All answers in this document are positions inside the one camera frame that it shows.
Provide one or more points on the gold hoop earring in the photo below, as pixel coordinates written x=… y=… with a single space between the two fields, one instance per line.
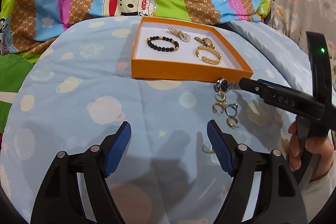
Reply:
x=221 y=97
x=232 y=123
x=218 y=108

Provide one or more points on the person's right forearm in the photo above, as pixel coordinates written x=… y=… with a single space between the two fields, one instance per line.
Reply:
x=321 y=203

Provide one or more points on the person's right hand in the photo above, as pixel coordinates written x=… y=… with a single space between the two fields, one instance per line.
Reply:
x=315 y=145

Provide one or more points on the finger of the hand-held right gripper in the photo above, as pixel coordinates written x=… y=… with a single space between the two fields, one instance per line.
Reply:
x=273 y=83
x=278 y=100

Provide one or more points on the gold watch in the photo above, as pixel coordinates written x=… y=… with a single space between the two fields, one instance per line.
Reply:
x=204 y=41

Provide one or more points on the silver watch with blue dial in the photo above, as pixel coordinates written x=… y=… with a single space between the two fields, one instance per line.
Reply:
x=223 y=85

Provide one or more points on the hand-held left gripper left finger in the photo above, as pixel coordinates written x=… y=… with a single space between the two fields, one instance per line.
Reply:
x=118 y=150

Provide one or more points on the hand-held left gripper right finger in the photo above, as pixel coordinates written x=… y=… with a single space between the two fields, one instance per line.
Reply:
x=219 y=150

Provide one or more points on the orange jewelry box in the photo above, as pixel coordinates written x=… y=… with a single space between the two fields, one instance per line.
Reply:
x=183 y=66

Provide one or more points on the green cloth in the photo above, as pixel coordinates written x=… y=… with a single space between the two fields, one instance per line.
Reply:
x=13 y=82

